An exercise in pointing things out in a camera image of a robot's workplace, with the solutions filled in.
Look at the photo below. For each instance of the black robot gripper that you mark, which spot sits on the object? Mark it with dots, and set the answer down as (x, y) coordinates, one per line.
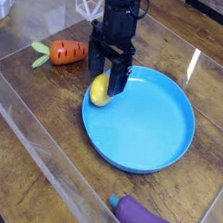
(117, 29)

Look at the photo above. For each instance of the yellow toy lemon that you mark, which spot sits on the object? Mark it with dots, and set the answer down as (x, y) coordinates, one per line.
(98, 90)

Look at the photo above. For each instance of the blue round plastic tray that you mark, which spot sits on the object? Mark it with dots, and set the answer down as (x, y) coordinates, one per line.
(146, 128)

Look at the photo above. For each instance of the orange toy carrot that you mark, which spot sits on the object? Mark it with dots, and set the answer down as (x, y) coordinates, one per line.
(60, 52)

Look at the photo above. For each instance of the dark wooden shelf edge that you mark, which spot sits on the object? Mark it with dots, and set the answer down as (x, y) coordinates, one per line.
(219, 15)

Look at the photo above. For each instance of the clear acrylic enclosure wall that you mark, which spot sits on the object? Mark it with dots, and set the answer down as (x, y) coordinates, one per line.
(49, 171)

